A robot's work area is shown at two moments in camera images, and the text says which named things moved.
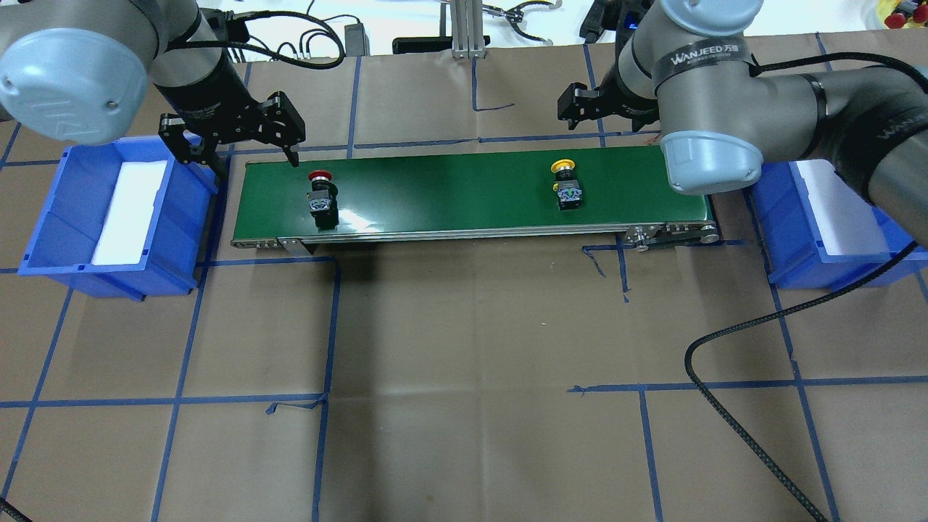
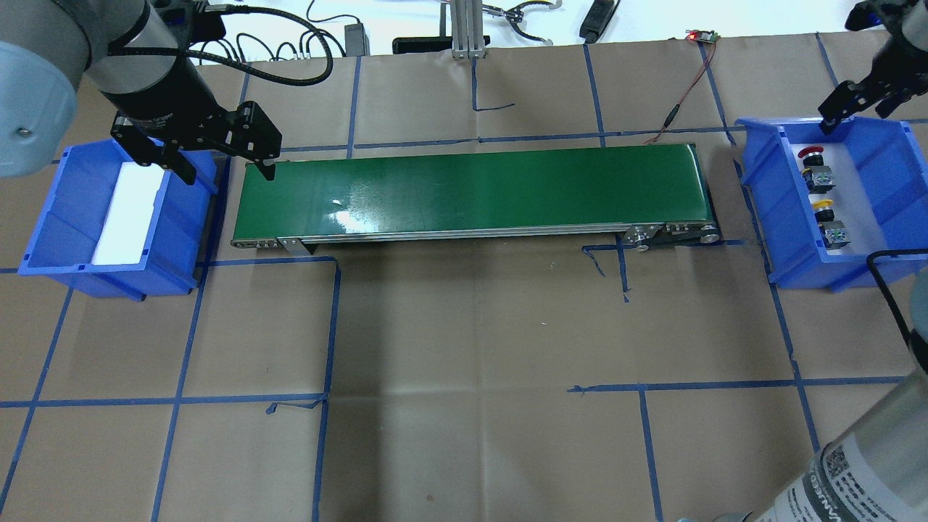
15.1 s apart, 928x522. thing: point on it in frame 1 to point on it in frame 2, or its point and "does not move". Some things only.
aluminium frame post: x=467 y=26 does not move
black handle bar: x=413 y=45 does not move
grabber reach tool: x=515 y=14 does not move
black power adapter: x=357 y=41 does not move
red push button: x=322 y=201 to x=817 y=177
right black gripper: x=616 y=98 to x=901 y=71
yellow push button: x=568 y=190 to x=833 y=233
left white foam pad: x=125 y=227 does not move
